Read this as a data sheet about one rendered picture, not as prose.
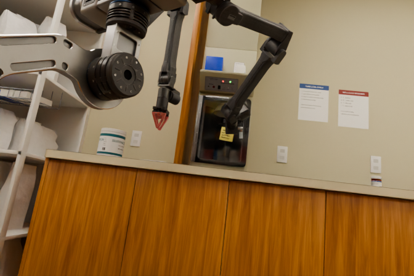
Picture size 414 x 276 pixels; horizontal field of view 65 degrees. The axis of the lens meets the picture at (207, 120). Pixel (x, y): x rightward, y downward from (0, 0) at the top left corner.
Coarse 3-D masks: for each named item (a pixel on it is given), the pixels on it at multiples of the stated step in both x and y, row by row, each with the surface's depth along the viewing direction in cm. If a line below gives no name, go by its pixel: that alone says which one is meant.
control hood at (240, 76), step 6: (204, 72) 186; (210, 72) 186; (216, 72) 185; (222, 72) 185; (228, 72) 185; (234, 72) 185; (204, 78) 188; (234, 78) 186; (240, 78) 185; (204, 84) 190; (240, 84) 187; (204, 90) 192; (252, 96) 191
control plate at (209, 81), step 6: (210, 78) 188; (216, 78) 187; (222, 78) 187; (228, 78) 186; (210, 84) 190; (216, 84) 189; (222, 84) 189; (228, 84) 188; (234, 84) 188; (210, 90) 191; (216, 90) 191; (222, 90) 190; (228, 90) 190; (234, 90) 190
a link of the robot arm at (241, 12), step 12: (216, 12) 110; (228, 12) 109; (240, 12) 114; (228, 24) 113; (240, 24) 119; (252, 24) 122; (264, 24) 125; (276, 24) 130; (276, 36) 133; (288, 36) 135; (276, 48) 138
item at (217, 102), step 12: (204, 96) 193; (216, 96) 192; (204, 108) 191; (216, 108) 190; (204, 120) 189; (216, 120) 188; (204, 132) 187; (216, 132) 187; (240, 132) 185; (204, 144) 186; (216, 144) 185; (228, 144) 184; (240, 144) 184; (204, 156) 184; (216, 156) 183; (228, 156) 183; (240, 156) 182
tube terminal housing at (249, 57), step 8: (208, 48) 202; (216, 48) 201; (216, 56) 200; (224, 56) 200; (232, 56) 200; (240, 56) 199; (248, 56) 199; (224, 64) 199; (232, 64) 198; (248, 64) 198; (248, 72) 196; (224, 96) 193; (248, 144) 186; (224, 168) 183; (232, 168) 183; (240, 168) 182
